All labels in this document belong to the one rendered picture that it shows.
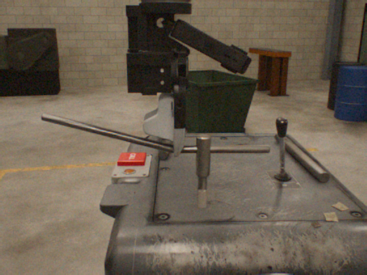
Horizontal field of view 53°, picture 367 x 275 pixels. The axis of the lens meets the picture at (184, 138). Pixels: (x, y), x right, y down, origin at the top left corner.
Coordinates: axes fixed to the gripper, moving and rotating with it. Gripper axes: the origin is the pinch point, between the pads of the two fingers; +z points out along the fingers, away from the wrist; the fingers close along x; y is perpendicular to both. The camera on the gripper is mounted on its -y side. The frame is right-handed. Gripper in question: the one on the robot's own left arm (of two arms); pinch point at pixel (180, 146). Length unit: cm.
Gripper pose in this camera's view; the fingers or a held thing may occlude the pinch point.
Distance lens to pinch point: 55.0
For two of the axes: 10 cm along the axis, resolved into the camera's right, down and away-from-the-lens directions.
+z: -0.1, 9.6, 2.9
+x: 0.5, 2.9, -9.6
